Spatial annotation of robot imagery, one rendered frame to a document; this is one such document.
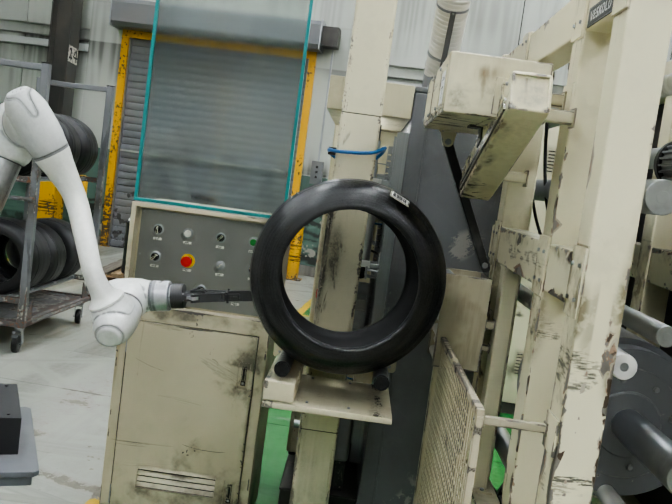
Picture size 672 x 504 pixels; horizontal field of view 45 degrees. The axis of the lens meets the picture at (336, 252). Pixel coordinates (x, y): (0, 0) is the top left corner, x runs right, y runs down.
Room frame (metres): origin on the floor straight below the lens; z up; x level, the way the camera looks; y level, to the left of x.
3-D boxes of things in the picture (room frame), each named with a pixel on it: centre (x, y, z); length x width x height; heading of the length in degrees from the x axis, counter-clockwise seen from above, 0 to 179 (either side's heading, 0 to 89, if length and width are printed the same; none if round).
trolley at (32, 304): (5.86, 2.27, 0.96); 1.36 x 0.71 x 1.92; 174
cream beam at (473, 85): (2.24, -0.33, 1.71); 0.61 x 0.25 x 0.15; 179
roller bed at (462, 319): (2.58, -0.42, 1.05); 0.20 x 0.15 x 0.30; 179
